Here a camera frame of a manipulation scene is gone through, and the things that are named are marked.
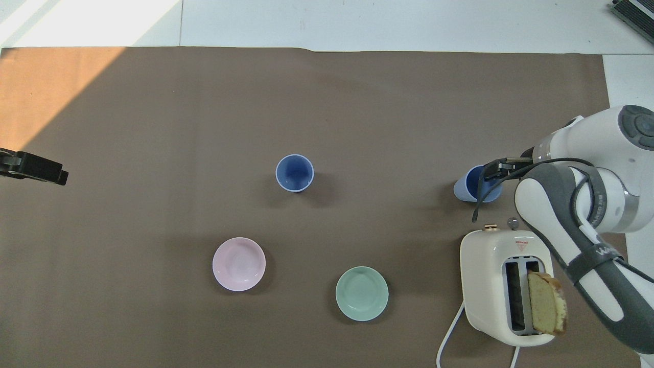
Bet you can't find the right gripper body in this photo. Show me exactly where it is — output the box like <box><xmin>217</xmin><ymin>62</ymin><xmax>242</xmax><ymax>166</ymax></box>
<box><xmin>503</xmin><ymin>147</ymin><xmax>535</xmax><ymax>173</ymax></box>

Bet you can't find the blue cup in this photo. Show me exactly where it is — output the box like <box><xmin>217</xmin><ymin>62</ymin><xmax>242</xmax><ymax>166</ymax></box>
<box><xmin>275</xmin><ymin>154</ymin><xmax>315</xmax><ymax>193</ymax></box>
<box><xmin>453</xmin><ymin>165</ymin><xmax>503</xmax><ymax>204</ymax></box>

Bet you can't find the cream white toaster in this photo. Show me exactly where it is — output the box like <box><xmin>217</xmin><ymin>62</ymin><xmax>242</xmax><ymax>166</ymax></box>
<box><xmin>459</xmin><ymin>217</ymin><xmax>556</xmax><ymax>348</ymax></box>

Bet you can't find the slice of bread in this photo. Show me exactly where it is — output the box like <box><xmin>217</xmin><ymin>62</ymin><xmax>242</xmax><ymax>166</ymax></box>
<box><xmin>527</xmin><ymin>271</ymin><xmax>568</xmax><ymax>337</ymax></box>

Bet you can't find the grey ribbed box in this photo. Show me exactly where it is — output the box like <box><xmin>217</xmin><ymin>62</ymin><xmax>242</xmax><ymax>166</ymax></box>
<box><xmin>610</xmin><ymin>0</ymin><xmax>654</xmax><ymax>44</ymax></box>

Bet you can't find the green plate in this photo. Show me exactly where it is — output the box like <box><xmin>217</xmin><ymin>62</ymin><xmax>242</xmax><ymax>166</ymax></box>
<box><xmin>335</xmin><ymin>266</ymin><xmax>389</xmax><ymax>322</ymax></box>

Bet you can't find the white toaster cable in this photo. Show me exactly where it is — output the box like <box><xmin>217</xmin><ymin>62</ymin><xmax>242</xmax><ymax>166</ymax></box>
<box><xmin>436</xmin><ymin>301</ymin><xmax>521</xmax><ymax>368</ymax></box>

